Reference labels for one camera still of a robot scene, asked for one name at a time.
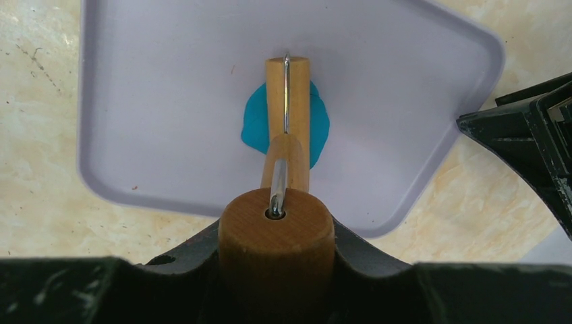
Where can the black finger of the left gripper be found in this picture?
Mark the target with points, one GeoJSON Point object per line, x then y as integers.
{"type": "Point", "coordinates": [530, 130]}

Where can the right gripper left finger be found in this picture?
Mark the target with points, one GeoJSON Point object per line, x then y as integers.
{"type": "Point", "coordinates": [170, 288]}

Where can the lavender plastic tray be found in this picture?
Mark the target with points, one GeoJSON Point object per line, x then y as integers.
{"type": "Point", "coordinates": [163, 86]}

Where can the wooden rolling pin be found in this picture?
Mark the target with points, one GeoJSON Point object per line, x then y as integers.
{"type": "Point", "coordinates": [277, 243]}

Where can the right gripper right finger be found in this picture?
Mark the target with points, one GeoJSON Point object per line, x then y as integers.
{"type": "Point", "coordinates": [372, 286]}

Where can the blue dough piece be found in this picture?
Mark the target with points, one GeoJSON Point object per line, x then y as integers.
{"type": "Point", "coordinates": [255, 131]}

